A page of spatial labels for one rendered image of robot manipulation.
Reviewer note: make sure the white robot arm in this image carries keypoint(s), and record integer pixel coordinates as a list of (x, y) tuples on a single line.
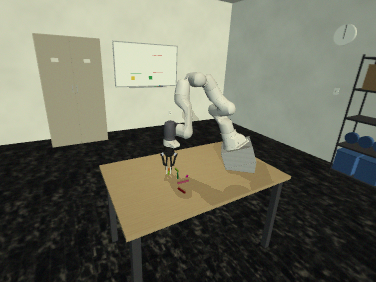
[(221, 108)]

